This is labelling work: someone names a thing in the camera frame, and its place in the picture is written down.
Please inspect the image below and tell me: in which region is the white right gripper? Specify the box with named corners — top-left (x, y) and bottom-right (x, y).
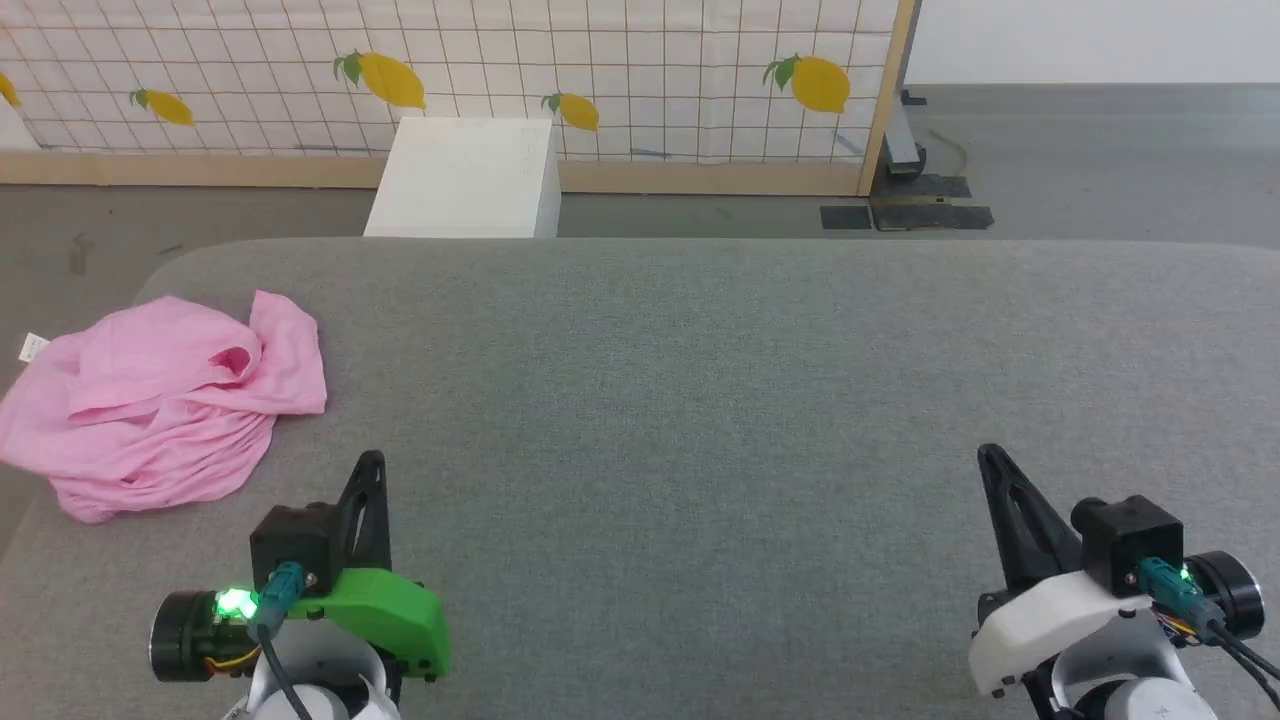
top-left (967, 443), bottom-right (1267, 698)

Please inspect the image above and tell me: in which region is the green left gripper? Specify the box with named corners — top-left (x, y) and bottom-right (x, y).
top-left (150, 450), bottom-right (453, 684)

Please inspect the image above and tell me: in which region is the pink garment with white label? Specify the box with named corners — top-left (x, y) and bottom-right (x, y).
top-left (0, 290), bottom-right (329, 525)

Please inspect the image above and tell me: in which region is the grey fabric sofa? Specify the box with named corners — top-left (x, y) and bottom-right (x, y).
top-left (0, 237), bottom-right (1280, 720)

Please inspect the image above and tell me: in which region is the white box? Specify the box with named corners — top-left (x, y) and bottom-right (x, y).
top-left (362, 117), bottom-right (562, 240)

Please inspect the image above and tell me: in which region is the grey metal stand leg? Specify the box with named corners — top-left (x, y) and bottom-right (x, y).
top-left (880, 88), bottom-right (929, 183)

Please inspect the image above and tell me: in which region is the lemon print partition screen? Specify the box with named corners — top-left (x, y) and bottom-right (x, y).
top-left (0, 0), bottom-right (920, 197)

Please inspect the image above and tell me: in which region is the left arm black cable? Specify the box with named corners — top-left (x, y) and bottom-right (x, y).
top-left (246, 561), bottom-right (319, 720)

